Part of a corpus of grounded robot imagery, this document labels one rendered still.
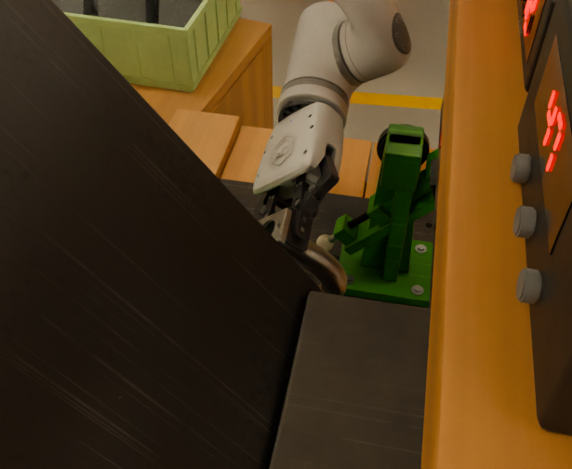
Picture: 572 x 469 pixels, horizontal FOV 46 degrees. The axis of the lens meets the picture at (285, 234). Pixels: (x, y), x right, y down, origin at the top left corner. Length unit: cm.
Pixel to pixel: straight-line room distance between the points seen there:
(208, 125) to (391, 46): 69
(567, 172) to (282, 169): 53
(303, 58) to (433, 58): 262
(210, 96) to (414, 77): 172
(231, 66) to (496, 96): 147
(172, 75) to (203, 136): 35
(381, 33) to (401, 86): 241
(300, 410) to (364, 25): 42
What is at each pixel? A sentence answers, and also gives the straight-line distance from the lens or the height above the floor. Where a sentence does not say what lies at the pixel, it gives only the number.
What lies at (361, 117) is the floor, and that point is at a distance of 297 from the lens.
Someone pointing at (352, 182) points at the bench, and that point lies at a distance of 130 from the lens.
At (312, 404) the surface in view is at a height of 124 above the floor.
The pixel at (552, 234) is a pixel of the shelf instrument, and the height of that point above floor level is 158.
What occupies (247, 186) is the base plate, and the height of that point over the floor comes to 90.
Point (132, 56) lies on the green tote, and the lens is 172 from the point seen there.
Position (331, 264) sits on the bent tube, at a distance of 74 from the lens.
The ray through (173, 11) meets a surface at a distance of 184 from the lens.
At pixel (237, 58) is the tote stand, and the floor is 79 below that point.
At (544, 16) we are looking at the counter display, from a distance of 35.
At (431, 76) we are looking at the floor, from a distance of 328.
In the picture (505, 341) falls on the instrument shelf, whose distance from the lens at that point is 25.
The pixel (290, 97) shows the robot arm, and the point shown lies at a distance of 79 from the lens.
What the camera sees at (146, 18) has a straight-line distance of 187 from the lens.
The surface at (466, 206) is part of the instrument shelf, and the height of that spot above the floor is 154.
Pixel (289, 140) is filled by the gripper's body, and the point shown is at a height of 127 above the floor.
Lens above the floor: 173
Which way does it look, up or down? 46 degrees down
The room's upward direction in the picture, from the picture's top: straight up
